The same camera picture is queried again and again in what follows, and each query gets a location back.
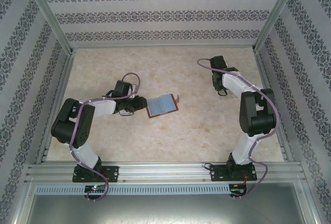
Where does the brown leather card holder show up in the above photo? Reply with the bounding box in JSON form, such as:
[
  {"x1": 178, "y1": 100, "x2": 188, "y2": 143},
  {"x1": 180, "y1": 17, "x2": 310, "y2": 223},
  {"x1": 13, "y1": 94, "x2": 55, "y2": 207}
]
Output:
[{"x1": 145, "y1": 94, "x2": 182, "y2": 118}]

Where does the small controller circuit board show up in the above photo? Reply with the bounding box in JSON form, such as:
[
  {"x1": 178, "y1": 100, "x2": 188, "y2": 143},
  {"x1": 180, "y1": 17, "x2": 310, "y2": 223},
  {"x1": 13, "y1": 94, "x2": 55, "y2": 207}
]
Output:
[
  {"x1": 231, "y1": 184, "x2": 248, "y2": 196},
  {"x1": 84, "y1": 185, "x2": 107, "y2": 194}
]

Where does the grey sheet metal panel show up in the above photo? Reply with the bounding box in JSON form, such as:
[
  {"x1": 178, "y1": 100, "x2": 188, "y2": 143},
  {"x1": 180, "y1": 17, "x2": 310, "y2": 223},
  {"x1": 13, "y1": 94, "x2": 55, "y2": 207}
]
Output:
[{"x1": 11, "y1": 182, "x2": 321, "y2": 224}]

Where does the purple cable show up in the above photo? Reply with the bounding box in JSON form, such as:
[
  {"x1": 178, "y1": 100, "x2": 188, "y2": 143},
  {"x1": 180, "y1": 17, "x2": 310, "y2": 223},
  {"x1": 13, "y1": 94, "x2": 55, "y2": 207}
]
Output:
[
  {"x1": 67, "y1": 72, "x2": 142, "y2": 202},
  {"x1": 197, "y1": 58, "x2": 280, "y2": 200}
]

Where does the aluminium side rail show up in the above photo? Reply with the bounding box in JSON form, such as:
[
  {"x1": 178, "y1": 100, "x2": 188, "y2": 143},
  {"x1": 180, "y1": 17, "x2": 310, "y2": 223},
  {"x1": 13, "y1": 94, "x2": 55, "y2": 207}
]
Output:
[
  {"x1": 35, "y1": 49, "x2": 78, "y2": 164},
  {"x1": 253, "y1": 49, "x2": 295, "y2": 162}
]

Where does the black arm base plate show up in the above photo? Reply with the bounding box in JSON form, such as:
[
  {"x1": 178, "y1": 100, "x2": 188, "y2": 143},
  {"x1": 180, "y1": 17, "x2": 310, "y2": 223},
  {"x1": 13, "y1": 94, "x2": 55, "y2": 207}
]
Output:
[
  {"x1": 209, "y1": 163, "x2": 258, "y2": 183},
  {"x1": 72, "y1": 166, "x2": 120, "y2": 183}
]

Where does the aluminium mounting rail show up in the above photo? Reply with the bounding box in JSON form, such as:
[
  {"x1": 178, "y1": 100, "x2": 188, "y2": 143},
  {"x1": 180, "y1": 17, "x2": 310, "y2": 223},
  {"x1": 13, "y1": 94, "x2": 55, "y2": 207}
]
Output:
[{"x1": 24, "y1": 161, "x2": 307, "y2": 183}]

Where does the grey slotted cable duct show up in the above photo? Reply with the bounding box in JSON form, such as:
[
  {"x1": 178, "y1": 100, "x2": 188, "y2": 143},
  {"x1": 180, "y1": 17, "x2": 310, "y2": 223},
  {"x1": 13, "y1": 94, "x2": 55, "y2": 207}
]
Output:
[{"x1": 35, "y1": 184, "x2": 231, "y2": 195}]

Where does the aluminium frame post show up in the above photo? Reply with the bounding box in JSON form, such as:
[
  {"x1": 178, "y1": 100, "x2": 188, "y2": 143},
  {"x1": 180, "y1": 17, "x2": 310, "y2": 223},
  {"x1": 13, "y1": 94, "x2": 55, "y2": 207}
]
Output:
[
  {"x1": 252, "y1": 0, "x2": 303, "y2": 53},
  {"x1": 24, "y1": 0, "x2": 76, "y2": 54}
]

